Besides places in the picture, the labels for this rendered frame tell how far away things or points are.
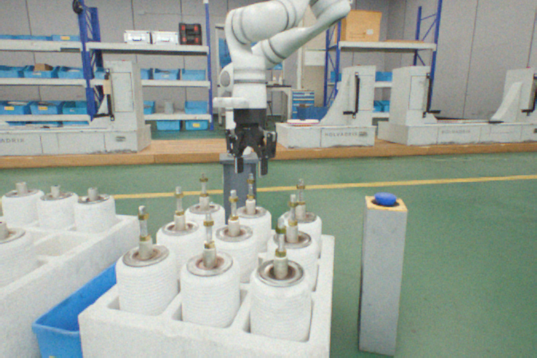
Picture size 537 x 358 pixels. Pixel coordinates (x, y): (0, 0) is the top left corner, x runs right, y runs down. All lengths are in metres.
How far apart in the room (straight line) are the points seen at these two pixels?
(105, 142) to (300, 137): 1.60
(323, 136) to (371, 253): 2.20
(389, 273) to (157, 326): 0.43
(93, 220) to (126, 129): 1.89
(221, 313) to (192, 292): 0.06
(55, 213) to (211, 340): 0.62
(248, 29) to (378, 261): 0.52
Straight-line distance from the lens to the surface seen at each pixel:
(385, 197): 0.64
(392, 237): 0.65
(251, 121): 0.66
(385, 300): 0.72
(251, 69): 0.67
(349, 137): 2.90
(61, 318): 0.81
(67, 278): 0.84
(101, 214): 0.93
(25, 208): 1.09
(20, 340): 0.81
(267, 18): 0.68
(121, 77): 2.78
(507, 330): 0.97
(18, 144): 3.03
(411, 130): 3.19
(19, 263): 0.79
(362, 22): 6.01
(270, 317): 0.50
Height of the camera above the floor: 0.52
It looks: 11 degrees down
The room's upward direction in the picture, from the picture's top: straight up
